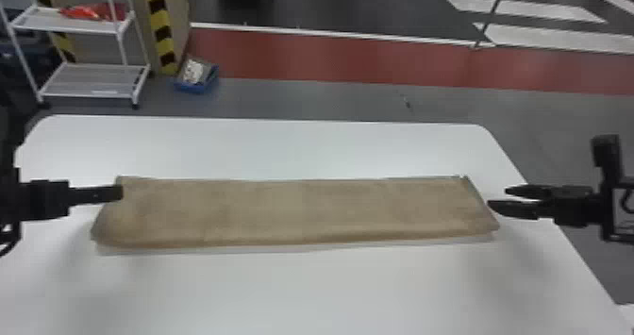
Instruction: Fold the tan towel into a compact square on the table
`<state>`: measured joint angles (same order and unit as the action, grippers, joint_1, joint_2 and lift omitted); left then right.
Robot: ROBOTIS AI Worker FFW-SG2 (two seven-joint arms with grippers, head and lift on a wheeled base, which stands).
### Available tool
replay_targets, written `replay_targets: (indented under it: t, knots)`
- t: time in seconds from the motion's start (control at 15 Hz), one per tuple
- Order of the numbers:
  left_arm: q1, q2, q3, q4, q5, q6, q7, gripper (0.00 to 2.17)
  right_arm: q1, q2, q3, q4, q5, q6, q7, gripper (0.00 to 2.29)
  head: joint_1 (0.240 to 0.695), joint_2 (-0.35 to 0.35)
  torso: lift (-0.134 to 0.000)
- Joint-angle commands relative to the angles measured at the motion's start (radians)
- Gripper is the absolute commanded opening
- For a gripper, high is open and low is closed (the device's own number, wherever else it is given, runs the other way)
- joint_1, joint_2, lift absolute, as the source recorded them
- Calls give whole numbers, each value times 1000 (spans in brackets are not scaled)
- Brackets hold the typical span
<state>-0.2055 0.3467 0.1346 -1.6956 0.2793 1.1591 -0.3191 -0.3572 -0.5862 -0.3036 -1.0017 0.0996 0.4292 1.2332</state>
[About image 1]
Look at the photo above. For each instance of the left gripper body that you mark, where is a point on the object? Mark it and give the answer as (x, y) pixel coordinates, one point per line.
(43, 199)

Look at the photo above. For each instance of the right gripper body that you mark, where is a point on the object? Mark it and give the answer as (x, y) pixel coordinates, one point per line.
(572, 205)

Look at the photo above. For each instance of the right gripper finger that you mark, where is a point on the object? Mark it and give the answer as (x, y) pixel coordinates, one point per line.
(529, 191)
(515, 209)

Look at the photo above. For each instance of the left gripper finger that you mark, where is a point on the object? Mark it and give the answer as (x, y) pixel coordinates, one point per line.
(96, 194)

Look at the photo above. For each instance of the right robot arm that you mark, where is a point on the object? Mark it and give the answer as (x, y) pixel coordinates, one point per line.
(622, 205)

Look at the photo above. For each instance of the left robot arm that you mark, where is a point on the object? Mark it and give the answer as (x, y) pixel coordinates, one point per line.
(7, 203)

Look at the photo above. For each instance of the white shelf trolley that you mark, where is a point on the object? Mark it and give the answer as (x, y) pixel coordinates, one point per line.
(86, 79)

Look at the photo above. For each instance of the blue tray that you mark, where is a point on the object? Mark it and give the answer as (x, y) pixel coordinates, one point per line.
(197, 77)

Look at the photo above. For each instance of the red snack packet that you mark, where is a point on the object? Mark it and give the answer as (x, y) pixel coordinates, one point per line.
(91, 12)

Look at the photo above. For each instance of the beige towel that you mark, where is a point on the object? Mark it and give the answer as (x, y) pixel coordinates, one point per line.
(297, 210)

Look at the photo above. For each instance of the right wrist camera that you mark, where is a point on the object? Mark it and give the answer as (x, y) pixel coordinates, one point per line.
(606, 152)

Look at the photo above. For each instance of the grey metal post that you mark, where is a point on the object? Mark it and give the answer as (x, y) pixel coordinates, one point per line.
(491, 15)

